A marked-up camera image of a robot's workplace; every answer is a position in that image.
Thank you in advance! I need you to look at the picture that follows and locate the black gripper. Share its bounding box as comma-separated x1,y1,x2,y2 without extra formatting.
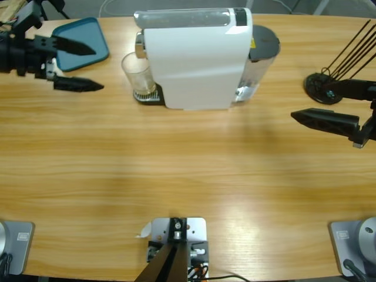
0,30,105,92
290,77,376,149

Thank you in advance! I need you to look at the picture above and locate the clear glass cup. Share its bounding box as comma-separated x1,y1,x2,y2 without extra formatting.
121,52,157,96

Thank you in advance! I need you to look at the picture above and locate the white capsule coffee machine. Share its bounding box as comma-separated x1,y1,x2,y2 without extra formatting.
133,7,281,112

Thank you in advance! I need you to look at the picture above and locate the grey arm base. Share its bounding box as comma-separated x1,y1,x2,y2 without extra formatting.
328,216,376,277
0,220,35,276

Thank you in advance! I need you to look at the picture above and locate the black capsule holder with rods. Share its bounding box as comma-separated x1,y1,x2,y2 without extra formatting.
303,19,376,105

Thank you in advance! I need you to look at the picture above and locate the teal plastic tray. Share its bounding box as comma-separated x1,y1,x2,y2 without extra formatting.
52,16,110,73

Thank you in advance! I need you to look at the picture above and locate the black chair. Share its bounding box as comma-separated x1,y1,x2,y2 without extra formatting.
36,0,71,21

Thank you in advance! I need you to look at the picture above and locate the wooden crate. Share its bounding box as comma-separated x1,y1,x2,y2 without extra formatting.
0,0,27,23

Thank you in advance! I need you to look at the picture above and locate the grey metal leg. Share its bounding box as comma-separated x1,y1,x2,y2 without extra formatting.
314,0,330,15

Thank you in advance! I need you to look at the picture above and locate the white paper tag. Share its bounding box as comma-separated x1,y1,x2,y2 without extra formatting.
135,221,153,239

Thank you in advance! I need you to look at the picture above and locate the white floor cable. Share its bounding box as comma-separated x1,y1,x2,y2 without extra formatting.
98,0,137,17
276,0,301,14

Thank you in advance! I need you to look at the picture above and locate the black base cable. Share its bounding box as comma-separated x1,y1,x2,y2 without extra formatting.
0,252,14,277
342,258,368,282

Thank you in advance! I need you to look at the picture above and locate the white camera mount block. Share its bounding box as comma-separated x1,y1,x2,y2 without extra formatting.
146,216,210,278

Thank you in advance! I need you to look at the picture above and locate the black mount cable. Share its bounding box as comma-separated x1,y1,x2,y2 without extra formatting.
205,274,250,282

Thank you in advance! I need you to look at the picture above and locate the orange cable bundle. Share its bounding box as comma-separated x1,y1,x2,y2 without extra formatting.
187,262,210,278

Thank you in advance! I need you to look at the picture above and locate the dark camera post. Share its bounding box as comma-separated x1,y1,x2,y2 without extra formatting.
136,217,189,282

